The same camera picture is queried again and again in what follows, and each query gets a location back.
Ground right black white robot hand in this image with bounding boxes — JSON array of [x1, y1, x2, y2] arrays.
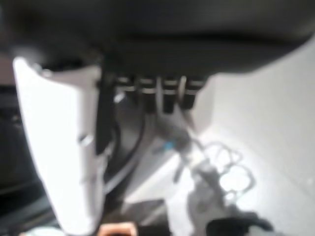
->
[[0, 0, 315, 234]]

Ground square wicker laundry basket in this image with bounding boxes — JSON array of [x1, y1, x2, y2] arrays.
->
[[99, 221, 137, 236]]

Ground black garment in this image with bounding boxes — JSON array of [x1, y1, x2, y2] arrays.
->
[[0, 83, 59, 224]]

